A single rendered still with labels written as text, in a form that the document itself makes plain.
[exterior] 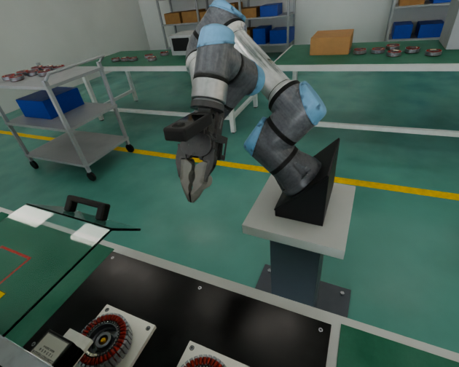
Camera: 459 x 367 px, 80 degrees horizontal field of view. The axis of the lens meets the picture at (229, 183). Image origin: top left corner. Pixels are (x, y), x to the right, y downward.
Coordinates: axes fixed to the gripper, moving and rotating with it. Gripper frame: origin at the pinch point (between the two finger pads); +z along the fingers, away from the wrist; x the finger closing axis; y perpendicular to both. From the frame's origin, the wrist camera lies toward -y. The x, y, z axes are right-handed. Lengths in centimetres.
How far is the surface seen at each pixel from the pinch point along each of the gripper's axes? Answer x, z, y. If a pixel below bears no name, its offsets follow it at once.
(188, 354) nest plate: -5.2, 32.4, -1.1
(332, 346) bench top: -32.3, 27.2, 11.9
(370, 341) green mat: -39.5, 24.9, 14.8
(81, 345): 10.8, 29.3, -13.8
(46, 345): 13.7, 27.8, -18.5
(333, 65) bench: -7, -104, 197
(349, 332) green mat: -35.3, 24.7, 15.1
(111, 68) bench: 244, -103, 199
